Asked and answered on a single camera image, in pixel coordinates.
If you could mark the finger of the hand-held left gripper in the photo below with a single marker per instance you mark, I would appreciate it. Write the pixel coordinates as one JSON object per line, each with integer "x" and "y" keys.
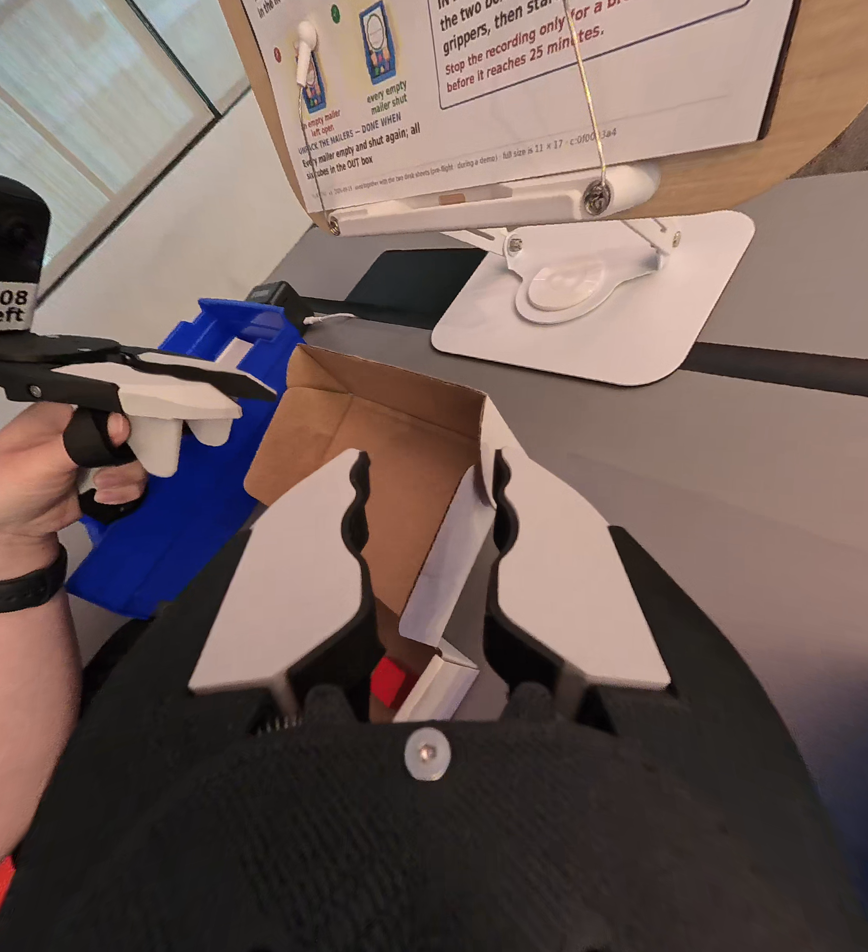
{"x": 225, "y": 375}
{"x": 173, "y": 398}

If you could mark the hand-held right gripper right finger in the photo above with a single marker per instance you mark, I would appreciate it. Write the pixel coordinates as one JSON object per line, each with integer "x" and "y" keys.
{"x": 582, "y": 595}

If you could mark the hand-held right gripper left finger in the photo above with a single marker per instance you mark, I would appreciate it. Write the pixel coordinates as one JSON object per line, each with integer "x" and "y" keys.
{"x": 277, "y": 595}

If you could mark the blue plastic bin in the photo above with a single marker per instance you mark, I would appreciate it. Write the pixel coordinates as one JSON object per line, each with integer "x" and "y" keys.
{"x": 173, "y": 520}

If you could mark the red cube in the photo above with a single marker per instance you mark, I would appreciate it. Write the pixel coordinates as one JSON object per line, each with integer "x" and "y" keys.
{"x": 389, "y": 680}

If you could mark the white cardboard box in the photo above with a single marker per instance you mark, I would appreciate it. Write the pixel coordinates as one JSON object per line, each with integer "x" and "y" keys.
{"x": 237, "y": 353}
{"x": 382, "y": 446}

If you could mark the person's left forearm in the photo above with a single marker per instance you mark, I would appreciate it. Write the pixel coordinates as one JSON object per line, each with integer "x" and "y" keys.
{"x": 10, "y": 706}

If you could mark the person's left hand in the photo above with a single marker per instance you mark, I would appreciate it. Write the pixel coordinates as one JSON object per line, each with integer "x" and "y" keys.
{"x": 10, "y": 491}

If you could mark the small black device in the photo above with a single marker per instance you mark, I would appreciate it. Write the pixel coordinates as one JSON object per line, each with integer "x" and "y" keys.
{"x": 274, "y": 297}

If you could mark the large glass window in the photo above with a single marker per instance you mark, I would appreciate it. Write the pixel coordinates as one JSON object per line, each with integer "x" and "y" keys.
{"x": 69, "y": 111}

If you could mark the dark rectangular table panel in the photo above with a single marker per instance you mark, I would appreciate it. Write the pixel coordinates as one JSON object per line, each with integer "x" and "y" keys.
{"x": 419, "y": 286}

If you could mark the black wristband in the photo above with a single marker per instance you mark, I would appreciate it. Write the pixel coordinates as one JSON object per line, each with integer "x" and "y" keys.
{"x": 10, "y": 587}

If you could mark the instruction sheet on stand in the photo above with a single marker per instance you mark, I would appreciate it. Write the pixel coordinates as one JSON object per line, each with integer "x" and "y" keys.
{"x": 813, "y": 111}

